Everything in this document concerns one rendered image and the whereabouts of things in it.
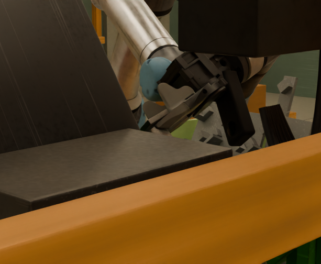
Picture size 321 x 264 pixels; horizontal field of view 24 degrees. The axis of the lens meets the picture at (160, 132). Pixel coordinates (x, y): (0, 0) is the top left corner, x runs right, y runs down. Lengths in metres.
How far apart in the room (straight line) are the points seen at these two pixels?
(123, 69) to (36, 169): 0.98
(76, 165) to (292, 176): 0.24
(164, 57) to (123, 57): 0.46
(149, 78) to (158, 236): 0.72
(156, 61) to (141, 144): 0.38
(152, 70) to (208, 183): 0.67
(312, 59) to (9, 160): 8.49
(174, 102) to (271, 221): 0.44
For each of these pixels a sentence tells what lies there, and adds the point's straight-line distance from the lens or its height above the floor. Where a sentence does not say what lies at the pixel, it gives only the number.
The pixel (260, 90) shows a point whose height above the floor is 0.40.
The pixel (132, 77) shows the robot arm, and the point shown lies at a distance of 1.78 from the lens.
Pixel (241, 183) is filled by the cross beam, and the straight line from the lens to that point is 0.65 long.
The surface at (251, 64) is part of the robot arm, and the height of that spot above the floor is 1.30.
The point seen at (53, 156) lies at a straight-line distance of 0.87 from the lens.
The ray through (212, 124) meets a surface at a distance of 2.44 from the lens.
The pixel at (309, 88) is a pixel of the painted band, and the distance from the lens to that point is 9.33.
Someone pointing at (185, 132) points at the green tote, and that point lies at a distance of 2.58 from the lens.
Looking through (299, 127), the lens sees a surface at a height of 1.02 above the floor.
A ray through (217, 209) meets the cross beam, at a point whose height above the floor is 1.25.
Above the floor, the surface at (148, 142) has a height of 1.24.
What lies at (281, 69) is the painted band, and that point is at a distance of 9.53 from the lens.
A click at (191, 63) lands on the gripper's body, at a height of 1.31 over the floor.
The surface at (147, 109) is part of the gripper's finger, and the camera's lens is 1.15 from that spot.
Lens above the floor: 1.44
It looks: 12 degrees down
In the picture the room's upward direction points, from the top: straight up
